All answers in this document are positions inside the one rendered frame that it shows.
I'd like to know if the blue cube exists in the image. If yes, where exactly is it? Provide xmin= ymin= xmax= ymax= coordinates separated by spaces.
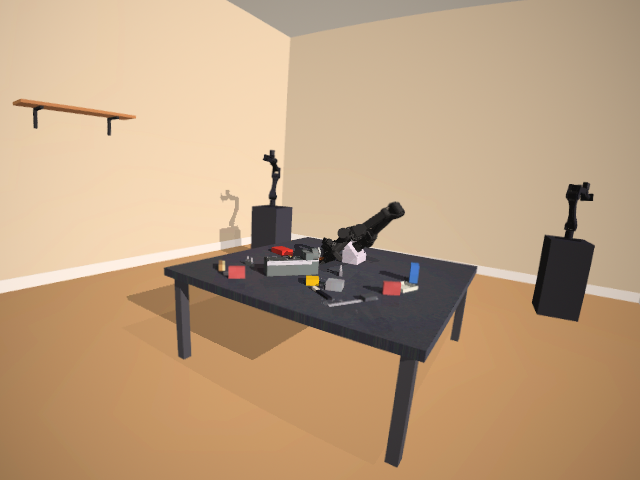
xmin=409 ymin=263 xmax=420 ymax=283

